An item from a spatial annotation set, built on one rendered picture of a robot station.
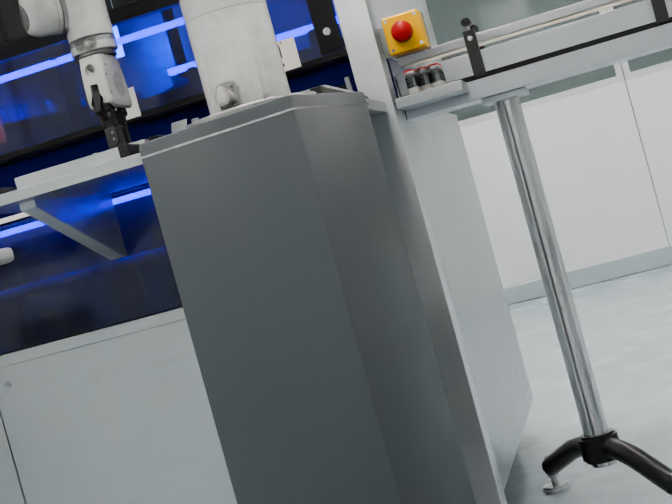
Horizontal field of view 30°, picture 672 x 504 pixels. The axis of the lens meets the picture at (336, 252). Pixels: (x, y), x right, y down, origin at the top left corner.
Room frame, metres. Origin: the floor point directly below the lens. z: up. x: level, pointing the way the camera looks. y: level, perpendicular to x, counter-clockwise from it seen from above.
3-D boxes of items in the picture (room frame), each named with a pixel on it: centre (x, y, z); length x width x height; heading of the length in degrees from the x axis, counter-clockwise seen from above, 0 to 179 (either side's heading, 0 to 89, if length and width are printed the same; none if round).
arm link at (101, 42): (2.30, 0.33, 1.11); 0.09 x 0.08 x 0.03; 167
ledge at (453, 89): (2.43, -0.26, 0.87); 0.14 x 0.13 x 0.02; 167
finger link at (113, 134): (2.28, 0.33, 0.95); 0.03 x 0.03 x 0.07; 77
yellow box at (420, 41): (2.40, -0.24, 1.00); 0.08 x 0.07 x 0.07; 167
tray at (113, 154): (2.42, 0.36, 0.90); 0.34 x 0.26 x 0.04; 167
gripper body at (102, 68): (2.30, 0.33, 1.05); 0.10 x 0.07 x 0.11; 167
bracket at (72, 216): (2.36, 0.46, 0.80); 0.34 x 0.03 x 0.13; 167
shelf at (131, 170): (2.31, 0.21, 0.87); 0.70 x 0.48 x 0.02; 77
